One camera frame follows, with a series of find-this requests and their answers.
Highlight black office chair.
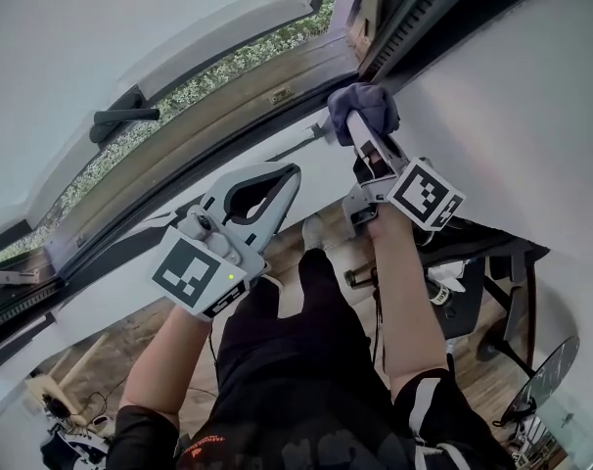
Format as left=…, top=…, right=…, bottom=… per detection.
left=413, top=215, right=552, bottom=376

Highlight person's right white shoe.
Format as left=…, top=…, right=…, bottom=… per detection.
left=300, top=212, right=327, bottom=252

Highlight person's right hand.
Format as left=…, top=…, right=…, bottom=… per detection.
left=362, top=148, right=388, bottom=178

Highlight black window handle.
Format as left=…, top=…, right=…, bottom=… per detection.
left=90, top=108, right=160, bottom=142

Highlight person's black t-shirt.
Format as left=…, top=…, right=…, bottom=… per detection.
left=105, top=364, right=518, bottom=470

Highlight round black marble table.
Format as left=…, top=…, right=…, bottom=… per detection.
left=499, top=335, right=582, bottom=428

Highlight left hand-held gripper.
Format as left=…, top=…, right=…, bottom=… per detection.
left=151, top=162, right=303, bottom=320

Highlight person's black trousers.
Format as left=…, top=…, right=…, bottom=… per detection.
left=215, top=250, right=390, bottom=410

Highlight light wooden table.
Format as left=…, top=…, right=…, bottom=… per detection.
left=24, top=330, right=113, bottom=440

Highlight dark blue cleaning cloth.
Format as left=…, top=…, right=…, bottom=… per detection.
left=327, top=81, right=401, bottom=147

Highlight dark window frame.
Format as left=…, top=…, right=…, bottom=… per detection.
left=0, top=0, right=537, bottom=381

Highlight person's right forearm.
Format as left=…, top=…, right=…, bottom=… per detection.
left=369, top=203, right=449, bottom=400

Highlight clutter of white devices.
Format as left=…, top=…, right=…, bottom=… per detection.
left=39, top=392, right=116, bottom=470

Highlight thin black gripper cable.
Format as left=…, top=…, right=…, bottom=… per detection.
left=206, top=323, right=220, bottom=367

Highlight white rag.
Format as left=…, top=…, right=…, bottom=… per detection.
left=426, top=260, right=469, bottom=294

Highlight flowering green hedge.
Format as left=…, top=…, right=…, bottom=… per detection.
left=0, top=0, right=338, bottom=266

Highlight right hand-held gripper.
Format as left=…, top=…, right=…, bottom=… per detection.
left=342, top=111, right=467, bottom=239

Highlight person's left forearm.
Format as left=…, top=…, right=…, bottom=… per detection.
left=117, top=304, right=214, bottom=415

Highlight glass window sash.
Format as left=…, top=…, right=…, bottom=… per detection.
left=0, top=0, right=340, bottom=263

